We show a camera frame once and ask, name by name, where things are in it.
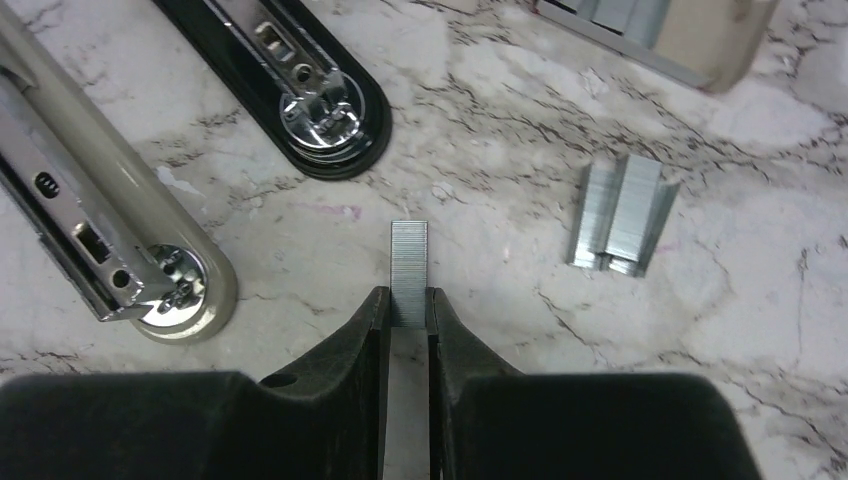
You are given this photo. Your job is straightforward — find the staple strip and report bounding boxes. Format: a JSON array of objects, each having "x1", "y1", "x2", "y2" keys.
[{"x1": 390, "y1": 220, "x2": 428, "y2": 329}]

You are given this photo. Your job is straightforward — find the loose staple strips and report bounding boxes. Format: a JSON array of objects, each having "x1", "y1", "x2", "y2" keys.
[{"x1": 565, "y1": 154, "x2": 679, "y2": 278}]

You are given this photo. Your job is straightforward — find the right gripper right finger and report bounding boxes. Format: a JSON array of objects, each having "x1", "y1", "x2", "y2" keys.
[{"x1": 426, "y1": 288, "x2": 761, "y2": 479}]

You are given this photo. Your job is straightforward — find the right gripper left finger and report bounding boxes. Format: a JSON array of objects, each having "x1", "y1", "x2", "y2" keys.
[{"x1": 1, "y1": 287, "x2": 390, "y2": 479}]

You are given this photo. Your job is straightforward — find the beige black stapler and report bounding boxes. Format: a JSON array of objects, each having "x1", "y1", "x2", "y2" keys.
[{"x1": 1, "y1": 1, "x2": 392, "y2": 344}]

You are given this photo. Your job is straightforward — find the beige staple box tray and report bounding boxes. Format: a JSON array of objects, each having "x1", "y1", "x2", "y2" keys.
[{"x1": 533, "y1": 0, "x2": 778, "y2": 93}]

